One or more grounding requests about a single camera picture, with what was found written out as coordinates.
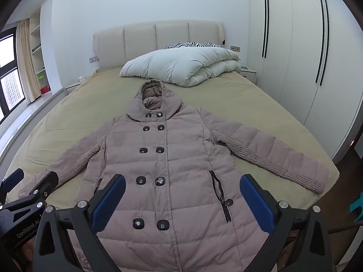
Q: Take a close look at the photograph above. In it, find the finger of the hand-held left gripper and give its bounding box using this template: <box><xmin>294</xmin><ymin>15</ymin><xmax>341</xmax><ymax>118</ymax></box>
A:
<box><xmin>26</xmin><ymin>172</ymin><xmax>59</xmax><ymax>202</ymax></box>
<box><xmin>0</xmin><ymin>168</ymin><xmax>25</xmax><ymax>196</ymax></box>

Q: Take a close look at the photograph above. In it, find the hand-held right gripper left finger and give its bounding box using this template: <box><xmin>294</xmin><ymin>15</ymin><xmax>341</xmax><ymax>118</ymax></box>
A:
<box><xmin>32</xmin><ymin>174</ymin><xmax>127</xmax><ymax>272</ymax></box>

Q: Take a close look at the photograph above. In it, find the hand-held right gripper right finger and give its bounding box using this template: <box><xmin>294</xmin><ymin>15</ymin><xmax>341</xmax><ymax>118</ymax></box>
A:
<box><xmin>240</xmin><ymin>174</ymin><xmax>332</xmax><ymax>272</ymax></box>

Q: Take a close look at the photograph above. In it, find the pink hooded puffer coat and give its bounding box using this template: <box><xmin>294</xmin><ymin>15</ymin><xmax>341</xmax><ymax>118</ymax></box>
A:
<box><xmin>17</xmin><ymin>79</ymin><xmax>331</xmax><ymax>272</ymax></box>

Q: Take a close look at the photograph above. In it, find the bed with beige sheet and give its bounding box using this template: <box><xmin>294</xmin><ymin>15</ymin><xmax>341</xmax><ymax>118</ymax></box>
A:
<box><xmin>0</xmin><ymin>67</ymin><xmax>341</xmax><ymax>233</ymax></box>

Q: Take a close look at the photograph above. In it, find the teal plastic stool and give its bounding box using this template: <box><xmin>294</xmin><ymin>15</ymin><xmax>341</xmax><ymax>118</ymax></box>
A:
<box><xmin>349</xmin><ymin>194</ymin><xmax>363</xmax><ymax>221</ymax></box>

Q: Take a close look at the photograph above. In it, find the black framed window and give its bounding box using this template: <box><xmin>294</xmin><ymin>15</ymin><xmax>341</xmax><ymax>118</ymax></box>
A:
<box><xmin>0</xmin><ymin>27</ymin><xmax>25</xmax><ymax>117</ymax></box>

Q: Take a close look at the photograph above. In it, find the white nightstand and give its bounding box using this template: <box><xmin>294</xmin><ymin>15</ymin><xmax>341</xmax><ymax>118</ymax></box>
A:
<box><xmin>240</xmin><ymin>66</ymin><xmax>257</xmax><ymax>84</ymax></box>
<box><xmin>66</xmin><ymin>75</ymin><xmax>97</xmax><ymax>94</ymax></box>

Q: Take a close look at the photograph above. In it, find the beige curtain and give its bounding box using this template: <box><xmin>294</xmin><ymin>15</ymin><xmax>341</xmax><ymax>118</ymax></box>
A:
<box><xmin>15</xmin><ymin>18</ymin><xmax>40</xmax><ymax>102</ymax></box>

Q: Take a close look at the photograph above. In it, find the white open shelf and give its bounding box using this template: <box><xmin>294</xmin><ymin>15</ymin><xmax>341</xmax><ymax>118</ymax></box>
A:
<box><xmin>30</xmin><ymin>8</ymin><xmax>53</xmax><ymax>97</ymax></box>

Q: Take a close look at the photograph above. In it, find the white wardrobe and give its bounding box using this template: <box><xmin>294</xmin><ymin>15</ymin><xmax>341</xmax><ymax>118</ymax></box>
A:
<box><xmin>248</xmin><ymin>0</ymin><xmax>363</xmax><ymax>159</ymax></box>

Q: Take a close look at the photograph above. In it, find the white pillow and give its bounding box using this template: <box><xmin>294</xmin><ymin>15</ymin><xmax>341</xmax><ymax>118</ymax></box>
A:
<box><xmin>119</xmin><ymin>47</ymin><xmax>241</xmax><ymax>88</ymax></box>

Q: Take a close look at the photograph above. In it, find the cream padded headboard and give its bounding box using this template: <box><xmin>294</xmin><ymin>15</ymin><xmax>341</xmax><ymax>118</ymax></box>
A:
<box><xmin>93</xmin><ymin>20</ymin><xmax>226</xmax><ymax>69</ymax></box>

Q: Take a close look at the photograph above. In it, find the zebra striped pillow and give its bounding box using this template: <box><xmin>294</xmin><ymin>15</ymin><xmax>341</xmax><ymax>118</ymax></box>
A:
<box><xmin>166</xmin><ymin>42</ymin><xmax>222</xmax><ymax>50</ymax></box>

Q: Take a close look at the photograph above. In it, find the black wardrobe handle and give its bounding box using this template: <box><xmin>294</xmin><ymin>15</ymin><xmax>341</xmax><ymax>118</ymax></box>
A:
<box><xmin>315</xmin><ymin>0</ymin><xmax>324</xmax><ymax>83</ymax></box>
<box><xmin>264</xmin><ymin>0</ymin><xmax>270</xmax><ymax>57</ymax></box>
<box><xmin>319</xmin><ymin>0</ymin><xmax>329</xmax><ymax>86</ymax></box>
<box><xmin>261</xmin><ymin>0</ymin><xmax>267</xmax><ymax>58</ymax></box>

